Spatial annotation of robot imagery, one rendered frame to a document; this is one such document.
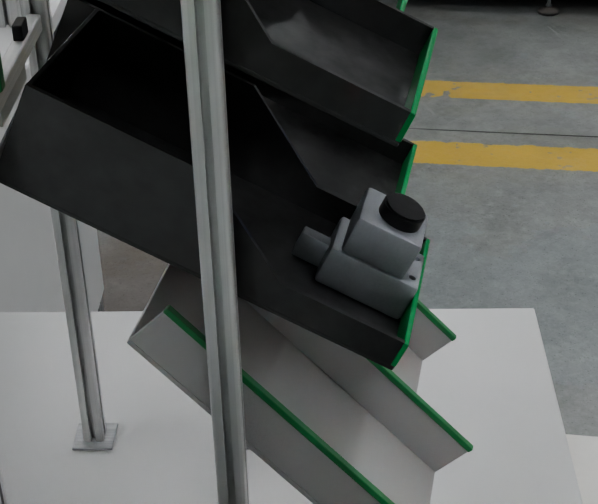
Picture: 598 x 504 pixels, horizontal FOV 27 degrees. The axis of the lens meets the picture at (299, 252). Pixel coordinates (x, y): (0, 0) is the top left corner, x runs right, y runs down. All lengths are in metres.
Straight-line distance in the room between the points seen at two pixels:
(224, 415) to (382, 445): 0.20
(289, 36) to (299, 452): 0.29
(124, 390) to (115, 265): 1.85
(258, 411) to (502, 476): 0.43
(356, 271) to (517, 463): 0.46
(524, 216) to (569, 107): 0.70
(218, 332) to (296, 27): 0.20
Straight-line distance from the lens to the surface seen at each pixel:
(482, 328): 1.42
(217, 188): 0.73
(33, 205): 2.16
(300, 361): 0.97
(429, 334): 1.13
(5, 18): 2.31
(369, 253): 0.82
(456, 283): 3.07
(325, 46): 0.79
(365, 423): 0.99
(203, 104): 0.71
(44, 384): 1.37
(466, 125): 3.83
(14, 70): 0.96
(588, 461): 1.26
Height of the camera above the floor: 1.68
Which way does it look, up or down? 32 degrees down
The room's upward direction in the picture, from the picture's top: 1 degrees counter-clockwise
